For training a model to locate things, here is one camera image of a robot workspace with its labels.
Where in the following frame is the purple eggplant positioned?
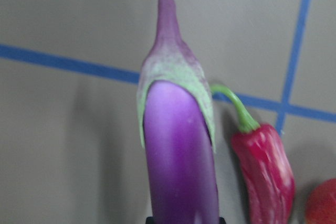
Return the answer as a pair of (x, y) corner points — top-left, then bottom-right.
(136, 0), (219, 223)

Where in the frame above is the red chili pepper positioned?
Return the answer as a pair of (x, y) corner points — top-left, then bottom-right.
(210, 84), (295, 223)

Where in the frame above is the red pomegranate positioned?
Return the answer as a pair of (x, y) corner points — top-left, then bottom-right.
(304, 178), (335, 224)

